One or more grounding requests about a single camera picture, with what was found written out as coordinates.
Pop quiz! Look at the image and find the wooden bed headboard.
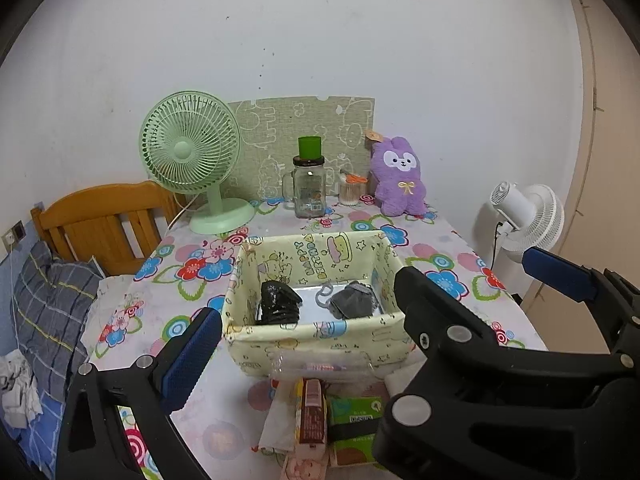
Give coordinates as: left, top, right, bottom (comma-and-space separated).
30, 180, 194, 277

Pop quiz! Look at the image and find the blue bed sheet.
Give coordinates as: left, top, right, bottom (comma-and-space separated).
0, 250, 68, 480

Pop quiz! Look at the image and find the white fan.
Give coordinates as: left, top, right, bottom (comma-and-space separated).
487, 181, 566, 267

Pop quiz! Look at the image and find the white cloth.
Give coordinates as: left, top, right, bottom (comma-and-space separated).
257, 379, 302, 454
0, 349, 45, 429

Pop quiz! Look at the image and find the purple plush bunny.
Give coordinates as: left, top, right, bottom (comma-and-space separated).
364, 129, 430, 217

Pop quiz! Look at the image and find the dark grey cloth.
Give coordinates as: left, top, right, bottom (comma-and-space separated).
314, 280, 382, 320

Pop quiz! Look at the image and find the white fan cable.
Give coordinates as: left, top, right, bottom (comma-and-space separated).
167, 191, 199, 234

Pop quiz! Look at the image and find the grey plaid pillow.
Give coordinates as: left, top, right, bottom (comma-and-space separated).
12, 240, 107, 403

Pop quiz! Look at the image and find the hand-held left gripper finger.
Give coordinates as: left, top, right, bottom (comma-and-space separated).
56, 306, 224, 480

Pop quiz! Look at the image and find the yellow cartoon storage box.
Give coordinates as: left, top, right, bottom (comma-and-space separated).
221, 230, 416, 378

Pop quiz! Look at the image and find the brown pink snack packet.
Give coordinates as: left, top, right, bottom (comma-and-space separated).
298, 378, 329, 446

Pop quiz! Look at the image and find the black folded cloth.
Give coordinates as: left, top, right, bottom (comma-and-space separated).
256, 280, 304, 325

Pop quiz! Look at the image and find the white crumpled cloth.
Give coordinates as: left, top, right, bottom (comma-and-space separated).
0, 349, 45, 429

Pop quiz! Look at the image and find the pink printed pack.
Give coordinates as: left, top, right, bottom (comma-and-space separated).
280, 442, 332, 480

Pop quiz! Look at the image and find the beige door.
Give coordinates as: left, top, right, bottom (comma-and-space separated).
520, 0, 640, 357

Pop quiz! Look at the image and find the glass jar mug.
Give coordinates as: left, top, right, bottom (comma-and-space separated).
281, 156, 329, 220

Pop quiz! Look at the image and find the clear plastic packet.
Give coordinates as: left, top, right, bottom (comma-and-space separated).
272, 350, 375, 377

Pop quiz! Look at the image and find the green juice carton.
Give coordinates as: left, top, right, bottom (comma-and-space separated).
327, 394, 389, 467

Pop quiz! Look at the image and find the green cartoon wall sheet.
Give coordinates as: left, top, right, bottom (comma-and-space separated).
227, 94, 376, 202

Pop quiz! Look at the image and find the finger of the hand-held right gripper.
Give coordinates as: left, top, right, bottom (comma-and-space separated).
521, 246, 640, 356
372, 264, 640, 480

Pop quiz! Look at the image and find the green desk fan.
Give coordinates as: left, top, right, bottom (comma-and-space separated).
139, 91, 257, 235

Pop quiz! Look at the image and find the floral tablecloth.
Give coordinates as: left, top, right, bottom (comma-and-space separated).
80, 195, 549, 480

